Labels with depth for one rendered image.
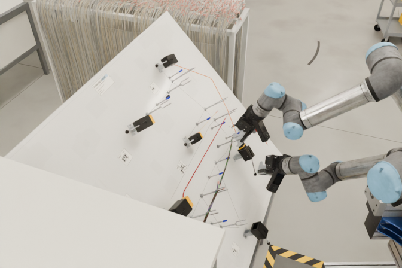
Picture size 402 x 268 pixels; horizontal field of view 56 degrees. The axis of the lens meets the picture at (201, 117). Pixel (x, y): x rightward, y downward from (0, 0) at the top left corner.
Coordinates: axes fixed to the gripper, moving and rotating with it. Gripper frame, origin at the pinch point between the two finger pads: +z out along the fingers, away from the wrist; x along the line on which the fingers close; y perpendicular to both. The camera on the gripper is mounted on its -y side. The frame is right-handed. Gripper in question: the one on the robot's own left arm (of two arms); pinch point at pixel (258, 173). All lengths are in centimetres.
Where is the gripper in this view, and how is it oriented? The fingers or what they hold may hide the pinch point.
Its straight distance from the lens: 182.2
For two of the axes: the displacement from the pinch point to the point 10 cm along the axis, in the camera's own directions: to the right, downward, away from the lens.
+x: -8.7, -2.5, -4.3
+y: 1.4, -9.5, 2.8
